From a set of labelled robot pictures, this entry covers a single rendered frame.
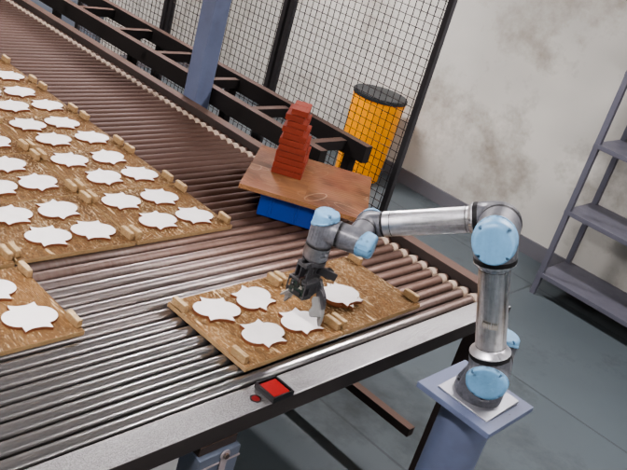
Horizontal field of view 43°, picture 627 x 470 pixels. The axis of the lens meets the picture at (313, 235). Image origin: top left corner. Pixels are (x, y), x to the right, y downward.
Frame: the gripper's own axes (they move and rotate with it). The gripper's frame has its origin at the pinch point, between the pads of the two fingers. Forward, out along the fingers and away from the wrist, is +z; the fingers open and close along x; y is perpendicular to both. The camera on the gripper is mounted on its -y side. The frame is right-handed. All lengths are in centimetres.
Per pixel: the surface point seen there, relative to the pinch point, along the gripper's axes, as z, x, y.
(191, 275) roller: 5.4, -37.6, 12.0
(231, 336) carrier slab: 3.0, -3.8, 24.8
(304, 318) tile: 2.5, -0.2, -1.8
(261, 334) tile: 2.0, 0.4, 17.2
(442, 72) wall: 8, -209, -379
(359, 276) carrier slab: 4.8, -12.6, -44.0
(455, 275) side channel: 6, 2, -87
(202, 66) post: -14, -172, -97
